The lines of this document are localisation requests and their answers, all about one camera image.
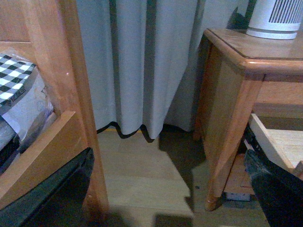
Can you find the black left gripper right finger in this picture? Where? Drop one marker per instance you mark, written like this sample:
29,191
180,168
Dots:
280,193

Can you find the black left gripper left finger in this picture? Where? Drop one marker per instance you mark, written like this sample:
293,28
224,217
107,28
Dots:
56,201

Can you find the wooden drawer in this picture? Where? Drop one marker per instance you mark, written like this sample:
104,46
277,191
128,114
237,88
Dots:
281,139
238,180

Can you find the silver floor power socket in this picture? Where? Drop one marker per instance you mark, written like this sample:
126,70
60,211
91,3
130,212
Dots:
232,196

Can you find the wooden nightstand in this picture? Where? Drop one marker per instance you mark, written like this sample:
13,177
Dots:
243,75

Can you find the black white checkered cloth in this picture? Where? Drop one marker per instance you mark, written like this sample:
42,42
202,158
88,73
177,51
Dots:
14,75

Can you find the grey curtain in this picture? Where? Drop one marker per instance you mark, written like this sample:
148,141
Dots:
142,57

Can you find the white air purifier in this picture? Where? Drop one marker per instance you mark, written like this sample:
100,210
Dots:
276,19

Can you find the wooden bed frame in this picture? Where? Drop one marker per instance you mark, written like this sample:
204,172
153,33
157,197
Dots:
47,33

